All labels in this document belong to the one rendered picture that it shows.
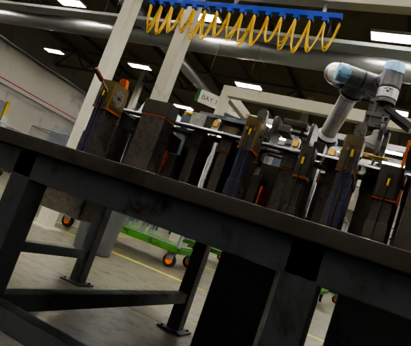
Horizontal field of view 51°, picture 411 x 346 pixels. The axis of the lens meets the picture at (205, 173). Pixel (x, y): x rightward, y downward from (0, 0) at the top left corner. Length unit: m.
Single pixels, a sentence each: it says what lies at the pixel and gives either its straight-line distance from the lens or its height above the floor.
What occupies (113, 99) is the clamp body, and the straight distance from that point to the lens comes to 1.83.
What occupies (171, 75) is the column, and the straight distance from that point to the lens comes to 9.89.
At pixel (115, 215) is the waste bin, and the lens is 4.53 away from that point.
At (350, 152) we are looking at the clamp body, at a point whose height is 0.99.
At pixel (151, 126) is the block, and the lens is 1.70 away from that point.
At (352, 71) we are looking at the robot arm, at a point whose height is 1.38.
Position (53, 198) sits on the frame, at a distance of 1.63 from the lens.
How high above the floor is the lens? 0.61
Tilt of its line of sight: 7 degrees up
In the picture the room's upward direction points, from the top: 19 degrees clockwise
